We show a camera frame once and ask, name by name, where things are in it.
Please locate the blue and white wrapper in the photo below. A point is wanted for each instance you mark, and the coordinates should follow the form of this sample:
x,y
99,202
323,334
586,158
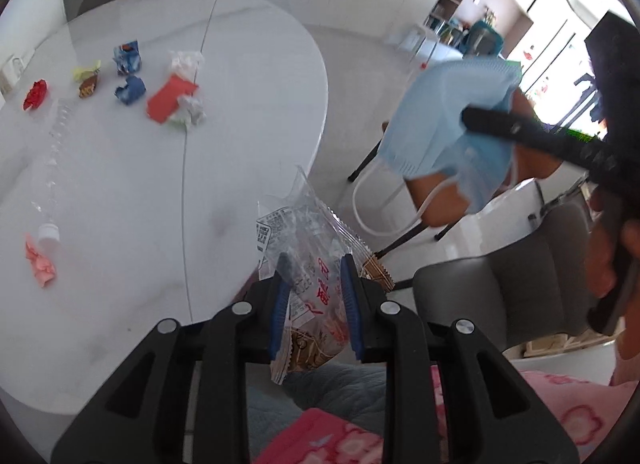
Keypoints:
x,y
127,58

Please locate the pink floral clothing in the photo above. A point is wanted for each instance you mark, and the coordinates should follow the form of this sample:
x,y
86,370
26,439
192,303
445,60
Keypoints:
x,y
575,409

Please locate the person's right forearm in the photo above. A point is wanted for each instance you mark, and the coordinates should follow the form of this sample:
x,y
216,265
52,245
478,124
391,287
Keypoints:
x,y
627,359

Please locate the dark teal bag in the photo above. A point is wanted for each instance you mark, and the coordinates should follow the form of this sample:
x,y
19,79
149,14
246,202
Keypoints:
x,y
481,38

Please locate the white and green wrapper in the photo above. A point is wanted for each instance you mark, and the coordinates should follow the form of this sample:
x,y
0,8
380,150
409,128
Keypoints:
x,y
192,111

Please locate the grey padded chair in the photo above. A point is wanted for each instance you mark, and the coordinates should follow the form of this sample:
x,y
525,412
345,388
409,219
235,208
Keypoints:
x,y
515,269

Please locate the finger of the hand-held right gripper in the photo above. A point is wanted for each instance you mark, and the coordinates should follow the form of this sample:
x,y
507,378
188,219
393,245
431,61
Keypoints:
x,y
530,129

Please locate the person's right hand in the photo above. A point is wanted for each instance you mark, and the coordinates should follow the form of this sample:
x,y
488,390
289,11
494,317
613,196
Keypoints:
x,y
602,259

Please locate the pink wrapper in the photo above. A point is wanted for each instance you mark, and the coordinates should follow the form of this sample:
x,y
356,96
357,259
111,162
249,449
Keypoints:
x,y
40,266

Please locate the blue face mask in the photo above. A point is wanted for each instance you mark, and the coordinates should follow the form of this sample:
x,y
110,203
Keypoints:
x,y
440,109

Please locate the yellow candy wrapper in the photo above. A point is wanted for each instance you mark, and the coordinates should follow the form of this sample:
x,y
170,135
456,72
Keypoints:
x,y
85,72

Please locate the red wrapper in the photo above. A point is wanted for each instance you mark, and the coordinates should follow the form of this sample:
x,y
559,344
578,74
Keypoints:
x,y
36,94

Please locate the white tissue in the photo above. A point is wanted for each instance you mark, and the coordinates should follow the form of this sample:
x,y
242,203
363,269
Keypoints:
x,y
184,63

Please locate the clear plastic bottle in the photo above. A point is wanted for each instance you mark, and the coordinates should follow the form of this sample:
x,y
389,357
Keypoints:
x,y
49,236

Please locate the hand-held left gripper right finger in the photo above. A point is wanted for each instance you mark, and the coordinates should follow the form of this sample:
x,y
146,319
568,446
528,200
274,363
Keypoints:
x,y
350,304

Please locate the teal quilted pants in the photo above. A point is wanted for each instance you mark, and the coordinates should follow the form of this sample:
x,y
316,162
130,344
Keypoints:
x,y
330,384

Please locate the white mug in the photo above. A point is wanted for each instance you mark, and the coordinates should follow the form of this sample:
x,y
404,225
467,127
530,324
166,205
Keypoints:
x,y
12,71

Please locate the clear snack wrapper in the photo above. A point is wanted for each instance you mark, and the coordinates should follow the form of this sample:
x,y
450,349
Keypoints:
x,y
305,244

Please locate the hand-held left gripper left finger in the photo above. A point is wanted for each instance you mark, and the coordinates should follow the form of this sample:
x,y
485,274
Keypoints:
x,y
280,316

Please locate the orange chair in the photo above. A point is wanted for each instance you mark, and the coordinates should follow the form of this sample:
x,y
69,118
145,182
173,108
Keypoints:
x,y
440,196

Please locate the red packet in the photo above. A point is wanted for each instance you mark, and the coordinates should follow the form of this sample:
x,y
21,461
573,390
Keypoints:
x,y
167,99

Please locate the brown candy wrapper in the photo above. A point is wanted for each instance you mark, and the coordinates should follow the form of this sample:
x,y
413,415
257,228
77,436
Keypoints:
x,y
88,86

